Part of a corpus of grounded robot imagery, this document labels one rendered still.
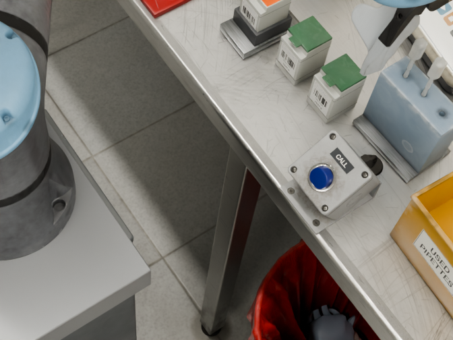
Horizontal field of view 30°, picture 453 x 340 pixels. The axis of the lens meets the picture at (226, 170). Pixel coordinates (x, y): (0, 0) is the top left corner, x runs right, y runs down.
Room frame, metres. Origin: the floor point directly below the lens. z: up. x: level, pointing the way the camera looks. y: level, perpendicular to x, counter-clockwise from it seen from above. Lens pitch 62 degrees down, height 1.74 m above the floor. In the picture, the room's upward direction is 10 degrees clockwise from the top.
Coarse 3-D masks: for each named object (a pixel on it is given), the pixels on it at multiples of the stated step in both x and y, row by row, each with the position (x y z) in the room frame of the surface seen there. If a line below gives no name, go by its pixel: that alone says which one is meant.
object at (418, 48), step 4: (416, 40) 0.57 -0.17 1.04; (420, 40) 0.57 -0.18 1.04; (424, 40) 0.57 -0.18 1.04; (416, 44) 0.57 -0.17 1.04; (420, 44) 0.57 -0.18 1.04; (424, 44) 0.57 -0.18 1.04; (412, 48) 0.57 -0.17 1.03; (416, 48) 0.56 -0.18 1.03; (420, 48) 0.56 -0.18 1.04; (424, 48) 0.56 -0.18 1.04; (412, 52) 0.57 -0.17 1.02; (416, 52) 0.56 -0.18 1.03; (420, 52) 0.56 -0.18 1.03; (412, 56) 0.56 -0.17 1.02; (416, 56) 0.56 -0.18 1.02; (420, 56) 0.56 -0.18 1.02
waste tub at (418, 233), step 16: (448, 176) 0.45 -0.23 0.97; (416, 192) 0.43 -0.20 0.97; (432, 192) 0.44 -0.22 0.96; (448, 192) 0.46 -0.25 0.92; (416, 208) 0.41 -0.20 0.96; (432, 208) 0.46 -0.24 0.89; (448, 208) 0.46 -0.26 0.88; (400, 224) 0.42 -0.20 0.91; (416, 224) 0.41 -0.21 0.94; (432, 224) 0.39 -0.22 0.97; (448, 224) 0.44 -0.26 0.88; (400, 240) 0.41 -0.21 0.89; (416, 240) 0.40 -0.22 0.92; (432, 240) 0.39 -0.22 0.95; (448, 240) 0.38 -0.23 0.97; (416, 256) 0.39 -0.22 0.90; (432, 256) 0.38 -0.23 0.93; (448, 256) 0.37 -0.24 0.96; (432, 272) 0.37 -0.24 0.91; (448, 272) 0.36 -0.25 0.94; (432, 288) 0.36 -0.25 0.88; (448, 288) 0.35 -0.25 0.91; (448, 304) 0.34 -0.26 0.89
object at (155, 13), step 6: (144, 0) 0.68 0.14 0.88; (150, 0) 0.69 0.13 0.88; (156, 0) 0.69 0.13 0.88; (162, 0) 0.69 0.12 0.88; (168, 0) 0.70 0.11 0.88; (174, 0) 0.70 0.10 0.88; (180, 0) 0.69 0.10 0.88; (186, 0) 0.70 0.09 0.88; (150, 6) 0.68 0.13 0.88; (156, 6) 0.68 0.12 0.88; (162, 6) 0.68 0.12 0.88; (168, 6) 0.68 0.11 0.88; (174, 6) 0.68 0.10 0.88; (150, 12) 0.67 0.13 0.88; (156, 12) 0.67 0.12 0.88; (162, 12) 0.67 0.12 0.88
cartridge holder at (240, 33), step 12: (240, 12) 0.67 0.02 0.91; (228, 24) 0.66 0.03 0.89; (240, 24) 0.66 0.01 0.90; (276, 24) 0.66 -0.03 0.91; (288, 24) 0.67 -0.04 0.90; (228, 36) 0.65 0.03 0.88; (240, 36) 0.65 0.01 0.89; (252, 36) 0.64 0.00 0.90; (264, 36) 0.65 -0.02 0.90; (276, 36) 0.66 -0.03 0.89; (240, 48) 0.63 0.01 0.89; (252, 48) 0.63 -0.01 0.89; (264, 48) 0.65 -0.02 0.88
